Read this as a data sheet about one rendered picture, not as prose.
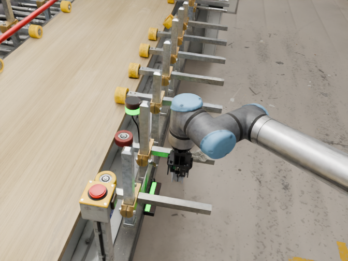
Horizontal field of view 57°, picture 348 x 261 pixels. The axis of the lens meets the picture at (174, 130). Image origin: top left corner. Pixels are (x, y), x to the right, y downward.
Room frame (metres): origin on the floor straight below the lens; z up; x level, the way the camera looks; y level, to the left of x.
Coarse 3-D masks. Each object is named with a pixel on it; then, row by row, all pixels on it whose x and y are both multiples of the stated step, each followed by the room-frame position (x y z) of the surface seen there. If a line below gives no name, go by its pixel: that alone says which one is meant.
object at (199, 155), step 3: (198, 150) 1.03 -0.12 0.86; (192, 153) 0.99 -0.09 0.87; (195, 153) 1.00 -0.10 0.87; (198, 153) 1.00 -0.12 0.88; (201, 153) 1.01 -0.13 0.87; (192, 156) 0.98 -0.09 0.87; (195, 156) 0.98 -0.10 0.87; (198, 156) 0.98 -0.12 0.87; (201, 156) 0.98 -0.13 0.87; (204, 156) 0.98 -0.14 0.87; (201, 159) 0.97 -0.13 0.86; (204, 159) 0.97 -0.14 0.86
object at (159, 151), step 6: (132, 144) 1.03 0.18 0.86; (138, 144) 1.03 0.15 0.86; (138, 150) 1.01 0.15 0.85; (156, 150) 1.01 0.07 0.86; (162, 150) 1.01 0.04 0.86; (168, 150) 1.01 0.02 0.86; (162, 156) 1.00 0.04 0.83; (198, 162) 0.98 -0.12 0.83; (204, 162) 0.98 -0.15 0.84; (210, 162) 0.98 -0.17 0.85
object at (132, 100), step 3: (132, 96) 1.01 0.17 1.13; (126, 99) 0.99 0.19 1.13; (129, 99) 0.99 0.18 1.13; (132, 99) 0.99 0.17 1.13; (135, 99) 0.99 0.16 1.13; (138, 99) 0.99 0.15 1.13; (126, 102) 0.97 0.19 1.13; (129, 102) 0.97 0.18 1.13; (132, 102) 0.97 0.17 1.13; (135, 102) 0.97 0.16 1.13; (138, 102) 0.98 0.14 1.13; (138, 114) 0.97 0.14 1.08; (132, 117) 0.98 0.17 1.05; (138, 117) 0.97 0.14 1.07; (135, 123) 0.98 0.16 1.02; (138, 129) 0.98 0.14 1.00; (138, 132) 0.98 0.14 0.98; (138, 135) 0.98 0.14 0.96; (138, 138) 0.98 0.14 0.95
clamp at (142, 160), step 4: (152, 140) 1.06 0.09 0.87; (152, 144) 1.03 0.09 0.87; (148, 152) 0.98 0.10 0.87; (140, 156) 0.95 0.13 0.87; (144, 156) 0.95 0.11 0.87; (148, 156) 0.95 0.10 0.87; (136, 160) 0.95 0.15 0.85; (140, 160) 0.94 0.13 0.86; (144, 160) 0.94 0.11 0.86; (140, 164) 0.94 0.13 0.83; (144, 164) 0.94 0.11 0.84
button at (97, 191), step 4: (96, 184) 0.49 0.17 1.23; (100, 184) 0.49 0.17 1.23; (92, 188) 0.48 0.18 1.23; (96, 188) 0.48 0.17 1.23; (100, 188) 0.48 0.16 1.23; (104, 188) 0.48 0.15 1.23; (92, 192) 0.47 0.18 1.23; (96, 192) 0.47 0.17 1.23; (100, 192) 0.47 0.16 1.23; (104, 192) 0.47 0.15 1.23; (92, 196) 0.46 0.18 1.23; (96, 196) 0.46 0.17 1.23; (100, 196) 0.46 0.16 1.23
